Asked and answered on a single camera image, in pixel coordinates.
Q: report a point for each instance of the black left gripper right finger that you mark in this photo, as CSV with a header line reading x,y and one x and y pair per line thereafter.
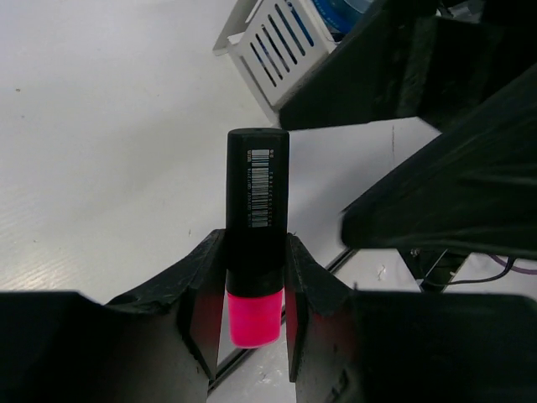
x,y
347,345

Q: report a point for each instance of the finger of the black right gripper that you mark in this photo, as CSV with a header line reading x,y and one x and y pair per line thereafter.
x,y
471,188
417,59

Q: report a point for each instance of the pink cap black highlighter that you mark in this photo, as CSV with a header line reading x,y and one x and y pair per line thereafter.
x,y
257,202

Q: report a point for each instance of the blue slime jar printed lid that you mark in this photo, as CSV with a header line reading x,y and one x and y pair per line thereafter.
x,y
342,15

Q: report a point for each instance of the white slotted organizer box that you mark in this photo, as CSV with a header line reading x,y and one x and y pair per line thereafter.
x,y
275,45

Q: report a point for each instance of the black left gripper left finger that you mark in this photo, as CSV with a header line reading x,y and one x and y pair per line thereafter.
x,y
157,342

